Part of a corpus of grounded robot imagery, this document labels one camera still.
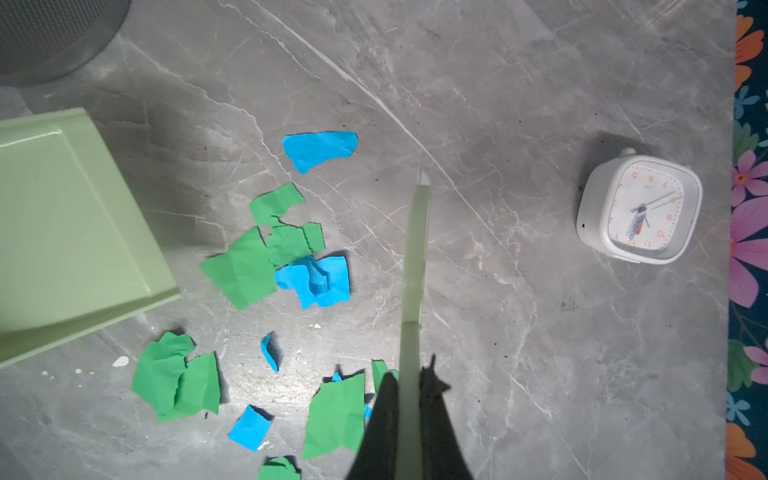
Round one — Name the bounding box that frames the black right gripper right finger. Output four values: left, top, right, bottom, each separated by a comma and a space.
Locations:
420, 354, 472, 480

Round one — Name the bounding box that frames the green scrap strip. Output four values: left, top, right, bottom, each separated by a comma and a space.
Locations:
257, 457, 301, 480

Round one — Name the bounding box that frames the metal mesh trash bin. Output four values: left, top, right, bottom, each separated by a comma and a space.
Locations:
1, 0, 131, 87

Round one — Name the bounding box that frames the blue paper scrap top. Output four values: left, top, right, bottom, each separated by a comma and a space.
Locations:
282, 132, 359, 174

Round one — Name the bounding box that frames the white kitchen timer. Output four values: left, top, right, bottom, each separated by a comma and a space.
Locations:
576, 148, 703, 265

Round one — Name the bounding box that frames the light green dustpan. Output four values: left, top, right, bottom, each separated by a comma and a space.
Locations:
1, 108, 180, 366

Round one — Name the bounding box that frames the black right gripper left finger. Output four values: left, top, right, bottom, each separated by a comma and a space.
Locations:
346, 373, 399, 480

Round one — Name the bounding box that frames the blue crumpled paper scrap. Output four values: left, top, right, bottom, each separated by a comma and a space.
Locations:
274, 256, 351, 310

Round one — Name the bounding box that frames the green paper scrap right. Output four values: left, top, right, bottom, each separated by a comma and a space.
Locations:
302, 371, 374, 460

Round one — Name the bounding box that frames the large green paper scrap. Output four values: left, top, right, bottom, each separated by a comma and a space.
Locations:
131, 332, 221, 424

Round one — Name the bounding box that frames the light green hand brush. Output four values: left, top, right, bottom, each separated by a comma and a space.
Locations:
395, 173, 431, 479

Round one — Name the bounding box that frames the small blue paper scrap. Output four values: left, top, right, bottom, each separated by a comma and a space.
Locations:
227, 405, 274, 452

